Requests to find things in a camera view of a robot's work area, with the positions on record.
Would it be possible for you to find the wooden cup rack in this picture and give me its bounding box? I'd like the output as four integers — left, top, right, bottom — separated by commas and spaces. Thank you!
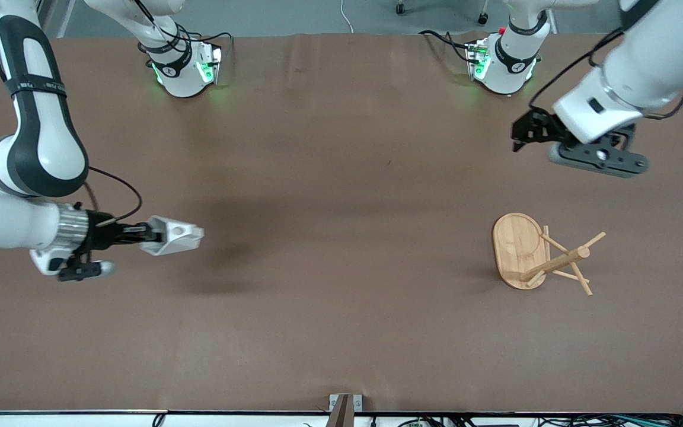
492, 212, 607, 297

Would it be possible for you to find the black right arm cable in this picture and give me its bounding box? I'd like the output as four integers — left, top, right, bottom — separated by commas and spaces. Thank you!
83, 165, 143, 225

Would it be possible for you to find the aluminium frame profile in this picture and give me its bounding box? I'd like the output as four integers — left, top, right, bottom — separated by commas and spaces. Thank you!
34, 0, 62, 39

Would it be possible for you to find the white angular cup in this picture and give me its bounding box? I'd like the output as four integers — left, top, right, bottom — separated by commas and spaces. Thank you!
139, 215, 205, 257

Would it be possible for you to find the brown table cover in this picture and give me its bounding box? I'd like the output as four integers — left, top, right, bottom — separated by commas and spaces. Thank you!
0, 33, 683, 415

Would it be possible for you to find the black base cable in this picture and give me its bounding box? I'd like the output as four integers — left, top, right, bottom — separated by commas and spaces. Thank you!
419, 28, 474, 65
167, 23, 235, 67

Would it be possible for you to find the metal table edge bracket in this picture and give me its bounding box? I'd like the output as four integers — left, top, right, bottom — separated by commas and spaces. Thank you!
328, 393, 363, 427

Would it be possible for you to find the black right base cable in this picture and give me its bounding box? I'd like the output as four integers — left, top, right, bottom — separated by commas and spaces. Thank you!
167, 23, 235, 67

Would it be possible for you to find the black left base cable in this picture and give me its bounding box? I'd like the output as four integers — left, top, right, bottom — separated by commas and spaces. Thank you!
419, 28, 474, 65

